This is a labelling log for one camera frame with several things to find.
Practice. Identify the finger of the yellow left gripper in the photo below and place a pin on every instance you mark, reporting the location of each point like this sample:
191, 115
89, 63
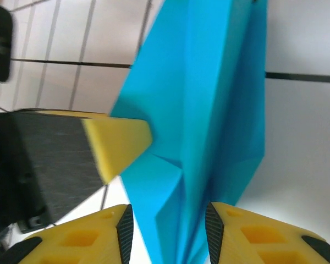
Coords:
71, 112
115, 145

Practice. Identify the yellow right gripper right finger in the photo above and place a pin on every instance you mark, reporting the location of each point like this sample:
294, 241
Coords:
264, 247

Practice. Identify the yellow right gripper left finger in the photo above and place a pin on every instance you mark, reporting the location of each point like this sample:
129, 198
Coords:
71, 247

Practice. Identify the blue square paper sheet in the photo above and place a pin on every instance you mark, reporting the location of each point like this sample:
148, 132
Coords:
209, 96

